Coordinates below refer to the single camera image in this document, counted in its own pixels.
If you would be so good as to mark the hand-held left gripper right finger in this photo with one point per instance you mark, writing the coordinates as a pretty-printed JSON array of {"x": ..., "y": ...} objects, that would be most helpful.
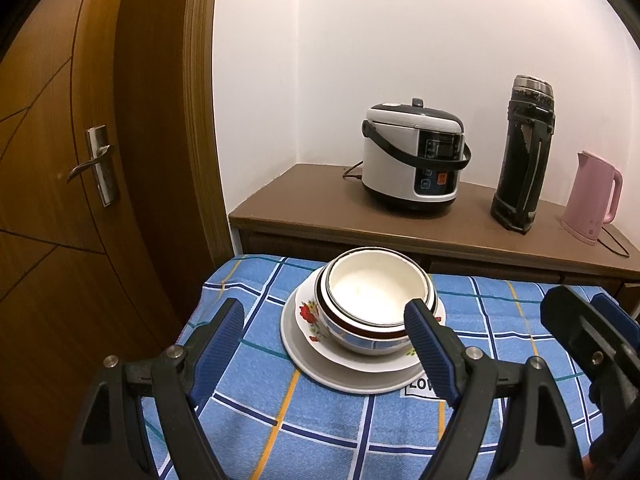
[{"x": 432, "y": 350}]

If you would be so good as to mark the plain grey plate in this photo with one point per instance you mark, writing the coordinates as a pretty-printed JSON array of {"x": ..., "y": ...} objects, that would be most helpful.
[{"x": 360, "y": 381}]

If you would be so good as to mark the black thermos flask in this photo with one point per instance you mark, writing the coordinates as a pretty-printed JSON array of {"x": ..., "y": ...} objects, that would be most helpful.
[{"x": 520, "y": 175}]

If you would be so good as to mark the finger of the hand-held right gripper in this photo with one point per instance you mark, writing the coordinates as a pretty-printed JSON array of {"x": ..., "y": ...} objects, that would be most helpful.
[
  {"x": 580, "y": 325},
  {"x": 612, "y": 310}
]

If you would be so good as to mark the large pink floral plate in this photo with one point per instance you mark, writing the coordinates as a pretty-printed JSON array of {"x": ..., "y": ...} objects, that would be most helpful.
[{"x": 350, "y": 361}]

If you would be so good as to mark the small red flower plate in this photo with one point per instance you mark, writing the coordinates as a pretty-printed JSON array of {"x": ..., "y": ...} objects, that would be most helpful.
[{"x": 310, "y": 317}]

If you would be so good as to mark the cream enamel bowl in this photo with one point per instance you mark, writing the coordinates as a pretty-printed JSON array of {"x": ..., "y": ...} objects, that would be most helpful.
[{"x": 370, "y": 290}]

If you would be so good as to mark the wooden door frame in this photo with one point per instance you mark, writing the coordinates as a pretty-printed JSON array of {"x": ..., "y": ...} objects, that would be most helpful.
[{"x": 165, "y": 135}]

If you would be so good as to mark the pink electric kettle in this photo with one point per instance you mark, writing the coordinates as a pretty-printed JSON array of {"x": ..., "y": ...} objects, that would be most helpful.
[{"x": 590, "y": 200}]

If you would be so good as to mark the wooden door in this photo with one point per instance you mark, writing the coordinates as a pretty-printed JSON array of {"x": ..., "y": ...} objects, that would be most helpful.
[{"x": 50, "y": 260}]

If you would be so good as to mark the blue checked tablecloth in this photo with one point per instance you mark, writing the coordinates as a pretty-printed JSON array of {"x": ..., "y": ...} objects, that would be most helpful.
[{"x": 325, "y": 430}]

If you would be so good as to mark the brown wooden cabinet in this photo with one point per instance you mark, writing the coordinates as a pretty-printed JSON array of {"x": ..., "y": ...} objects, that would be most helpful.
[{"x": 325, "y": 200}]

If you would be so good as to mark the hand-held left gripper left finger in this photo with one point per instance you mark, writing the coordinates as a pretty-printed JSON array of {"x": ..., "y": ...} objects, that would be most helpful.
[{"x": 215, "y": 350}]

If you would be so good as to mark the white and black rice cooker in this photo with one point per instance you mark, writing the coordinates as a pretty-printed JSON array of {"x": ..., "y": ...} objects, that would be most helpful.
[{"x": 395, "y": 160}]

